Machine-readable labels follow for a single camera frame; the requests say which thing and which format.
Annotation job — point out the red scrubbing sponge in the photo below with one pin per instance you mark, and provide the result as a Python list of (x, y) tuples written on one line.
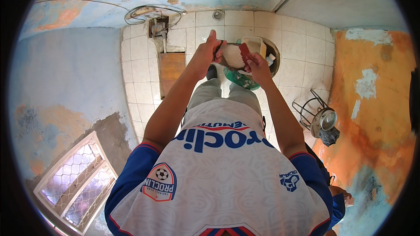
[(244, 52)]

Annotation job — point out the brown wooden board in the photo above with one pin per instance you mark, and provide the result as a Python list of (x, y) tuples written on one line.
[(171, 72)]

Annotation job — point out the person's left hand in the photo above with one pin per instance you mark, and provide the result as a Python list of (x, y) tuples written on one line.
[(206, 50)]

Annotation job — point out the white framed window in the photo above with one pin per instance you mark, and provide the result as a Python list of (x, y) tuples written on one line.
[(77, 186)]

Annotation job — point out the beige plastic tub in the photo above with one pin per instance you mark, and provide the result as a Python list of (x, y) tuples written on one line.
[(256, 44)]

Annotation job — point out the black plastic bag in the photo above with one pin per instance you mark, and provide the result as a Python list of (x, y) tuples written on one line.
[(329, 136)]

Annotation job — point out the green plastic basin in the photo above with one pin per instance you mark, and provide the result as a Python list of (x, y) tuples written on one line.
[(241, 80)]

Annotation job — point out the open wall socket box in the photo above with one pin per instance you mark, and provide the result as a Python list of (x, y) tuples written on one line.
[(158, 26)]

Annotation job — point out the round metal basin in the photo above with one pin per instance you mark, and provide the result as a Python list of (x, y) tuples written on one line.
[(274, 57)]

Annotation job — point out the person's legs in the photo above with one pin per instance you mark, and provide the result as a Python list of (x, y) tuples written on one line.
[(210, 90)]

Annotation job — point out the person's right hand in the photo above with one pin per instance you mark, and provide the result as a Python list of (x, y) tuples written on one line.
[(261, 70)]

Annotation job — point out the white plastic bottle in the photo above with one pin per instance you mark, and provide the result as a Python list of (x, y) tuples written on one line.
[(270, 59)]

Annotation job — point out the person's body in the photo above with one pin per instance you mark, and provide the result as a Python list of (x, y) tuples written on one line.
[(223, 177)]

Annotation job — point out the soapy metal pan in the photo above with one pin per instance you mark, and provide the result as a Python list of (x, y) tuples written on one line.
[(232, 55)]

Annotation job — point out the round metal wall fixture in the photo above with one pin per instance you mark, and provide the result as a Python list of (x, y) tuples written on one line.
[(218, 14)]

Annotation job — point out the person's right fingers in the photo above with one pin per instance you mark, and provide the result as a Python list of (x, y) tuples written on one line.
[(251, 64)]

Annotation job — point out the round metal pot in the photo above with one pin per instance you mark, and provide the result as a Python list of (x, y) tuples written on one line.
[(326, 119)]

